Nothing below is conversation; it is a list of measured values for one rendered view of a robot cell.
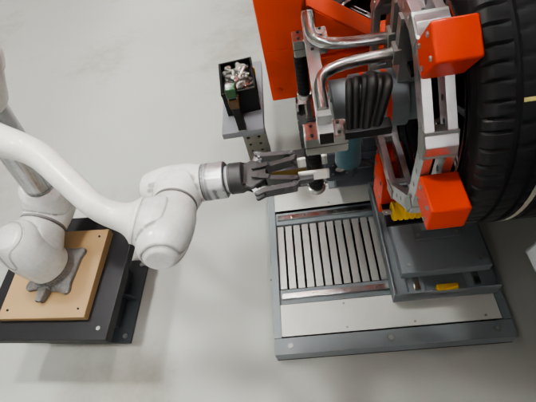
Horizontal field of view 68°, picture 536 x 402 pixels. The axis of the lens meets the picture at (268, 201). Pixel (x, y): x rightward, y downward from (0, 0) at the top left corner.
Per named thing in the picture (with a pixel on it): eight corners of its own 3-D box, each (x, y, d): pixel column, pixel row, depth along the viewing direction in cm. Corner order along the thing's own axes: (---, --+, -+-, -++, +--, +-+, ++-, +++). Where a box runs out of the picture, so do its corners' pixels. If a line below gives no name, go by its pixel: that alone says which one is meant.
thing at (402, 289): (495, 293, 142) (504, 283, 134) (392, 303, 146) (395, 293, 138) (453, 182, 170) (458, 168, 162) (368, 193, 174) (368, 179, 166)
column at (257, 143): (271, 163, 204) (255, 101, 169) (252, 166, 205) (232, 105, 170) (270, 149, 209) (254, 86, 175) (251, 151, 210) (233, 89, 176)
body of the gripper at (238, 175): (232, 175, 100) (268, 170, 99) (231, 202, 95) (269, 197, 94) (224, 155, 94) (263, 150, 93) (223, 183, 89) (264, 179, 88)
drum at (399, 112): (419, 134, 99) (429, 89, 87) (333, 146, 101) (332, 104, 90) (407, 96, 107) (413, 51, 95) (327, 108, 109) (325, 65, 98)
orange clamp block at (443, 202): (451, 190, 84) (464, 226, 79) (413, 195, 85) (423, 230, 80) (459, 170, 79) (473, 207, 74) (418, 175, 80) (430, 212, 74)
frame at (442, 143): (427, 243, 104) (486, 73, 59) (401, 246, 104) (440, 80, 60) (384, 102, 135) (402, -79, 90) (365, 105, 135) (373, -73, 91)
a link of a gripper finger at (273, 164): (254, 179, 96) (253, 175, 96) (299, 166, 96) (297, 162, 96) (251, 169, 92) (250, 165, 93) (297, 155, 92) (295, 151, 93)
